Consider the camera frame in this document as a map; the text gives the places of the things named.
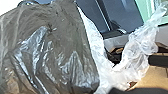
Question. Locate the green framed glass door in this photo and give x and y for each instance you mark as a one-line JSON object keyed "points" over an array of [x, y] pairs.
{"points": [[150, 8]]}

